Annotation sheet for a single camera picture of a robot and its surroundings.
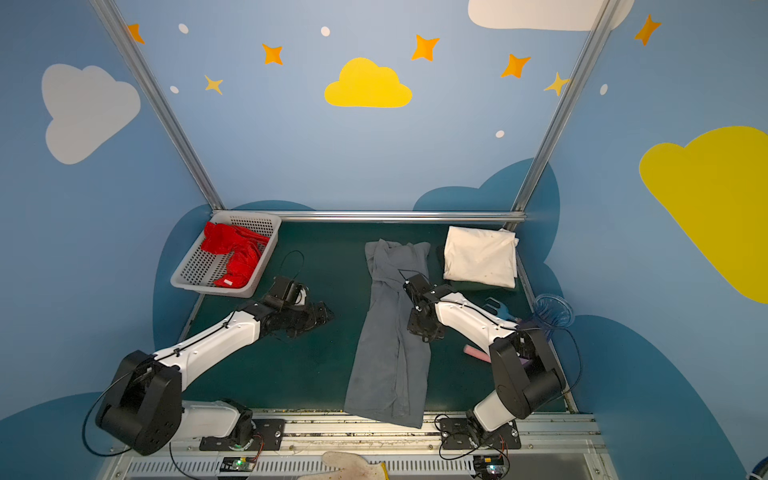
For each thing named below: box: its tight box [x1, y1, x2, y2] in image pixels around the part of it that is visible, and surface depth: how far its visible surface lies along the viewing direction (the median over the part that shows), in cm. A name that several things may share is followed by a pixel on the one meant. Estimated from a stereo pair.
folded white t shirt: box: [443, 226, 519, 289], surface depth 106 cm
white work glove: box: [298, 451, 389, 480], surface depth 71 cm
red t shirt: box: [201, 222, 269, 289], surface depth 106 cm
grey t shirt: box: [344, 239, 431, 429], surface depth 88 cm
